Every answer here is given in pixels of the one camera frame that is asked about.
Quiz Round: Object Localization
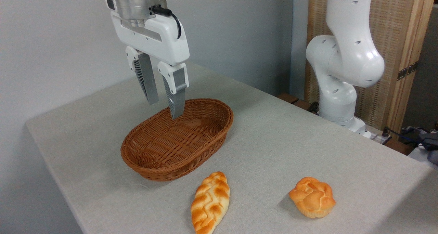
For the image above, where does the grey tablecloth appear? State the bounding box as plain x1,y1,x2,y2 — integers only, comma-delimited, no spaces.
26,62,435,234

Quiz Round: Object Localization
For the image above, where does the dark metal screen hinge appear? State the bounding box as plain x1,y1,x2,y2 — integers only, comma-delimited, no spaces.
397,61,419,81

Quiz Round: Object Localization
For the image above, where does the long braided bread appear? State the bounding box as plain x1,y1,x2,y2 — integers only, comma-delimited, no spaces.
191,171,230,234

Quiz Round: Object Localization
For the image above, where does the blue grey cable bundle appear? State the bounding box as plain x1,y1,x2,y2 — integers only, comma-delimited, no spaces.
403,126,438,165

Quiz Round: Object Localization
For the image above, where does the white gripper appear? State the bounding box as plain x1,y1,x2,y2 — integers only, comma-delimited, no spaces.
106,0,190,120

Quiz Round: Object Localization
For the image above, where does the black background cable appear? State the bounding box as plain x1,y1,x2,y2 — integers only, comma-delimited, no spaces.
383,126,438,146

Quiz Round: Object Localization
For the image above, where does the round knotted bread bun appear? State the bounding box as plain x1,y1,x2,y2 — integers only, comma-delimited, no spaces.
288,177,336,219

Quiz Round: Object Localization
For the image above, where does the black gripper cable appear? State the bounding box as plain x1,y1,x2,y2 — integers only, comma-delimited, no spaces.
152,5,182,40

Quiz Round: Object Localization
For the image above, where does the brown wicker basket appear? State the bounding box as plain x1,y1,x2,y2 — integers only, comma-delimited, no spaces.
120,98,234,182

